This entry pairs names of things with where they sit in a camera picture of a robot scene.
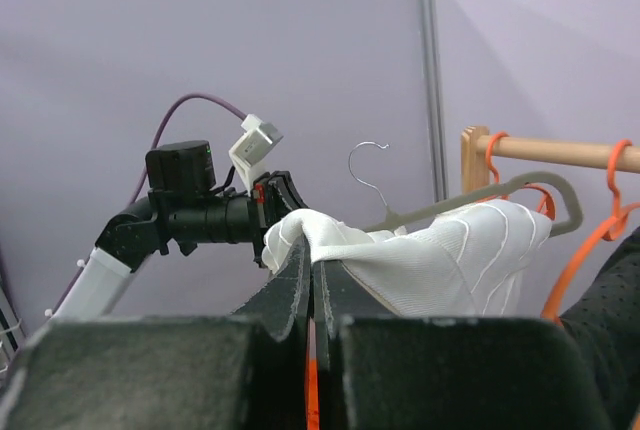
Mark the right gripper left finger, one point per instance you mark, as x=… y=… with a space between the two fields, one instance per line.
x=245 y=370

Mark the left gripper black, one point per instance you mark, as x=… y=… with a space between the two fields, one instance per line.
x=272 y=197

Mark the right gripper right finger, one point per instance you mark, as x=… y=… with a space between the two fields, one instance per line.
x=380 y=371

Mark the grey hanger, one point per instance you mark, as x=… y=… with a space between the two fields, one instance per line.
x=393 y=220

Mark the white pleated skirt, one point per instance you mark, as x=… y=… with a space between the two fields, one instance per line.
x=469 y=262

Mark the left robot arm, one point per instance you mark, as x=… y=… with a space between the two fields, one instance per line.
x=184 y=204

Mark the orange cloth on floor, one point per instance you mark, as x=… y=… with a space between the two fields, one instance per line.
x=311 y=396

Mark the wooden clothes rack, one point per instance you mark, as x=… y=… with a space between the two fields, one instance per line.
x=480 y=149

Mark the black dotted garment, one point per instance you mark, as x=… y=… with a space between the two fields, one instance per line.
x=604 y=324

